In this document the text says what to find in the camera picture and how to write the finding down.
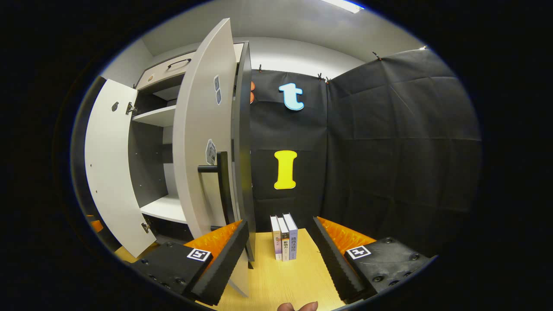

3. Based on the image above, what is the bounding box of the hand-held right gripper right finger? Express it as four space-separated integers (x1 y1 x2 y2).
311 216 432 304

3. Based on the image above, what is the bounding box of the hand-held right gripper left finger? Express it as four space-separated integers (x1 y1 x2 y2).
132 219 250 306

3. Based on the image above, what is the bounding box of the white cabinet door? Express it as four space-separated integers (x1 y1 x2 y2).
84 78 157 259
173 18 249 298

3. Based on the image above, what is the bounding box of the white and grey cabinet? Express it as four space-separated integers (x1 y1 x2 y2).
127 41 256 262

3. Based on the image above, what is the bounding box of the beige cabinet drawer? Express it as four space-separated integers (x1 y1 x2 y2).
136 42 245 90

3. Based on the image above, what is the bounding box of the lavender book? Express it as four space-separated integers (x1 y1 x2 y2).
283 213 299 260

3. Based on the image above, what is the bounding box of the grey book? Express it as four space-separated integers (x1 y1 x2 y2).
277 217 290 261

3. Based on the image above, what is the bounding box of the black backdrop cloth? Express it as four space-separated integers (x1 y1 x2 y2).
250 47 482 260

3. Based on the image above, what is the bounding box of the ceiling light panel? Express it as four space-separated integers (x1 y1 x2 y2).
321 0 364 14

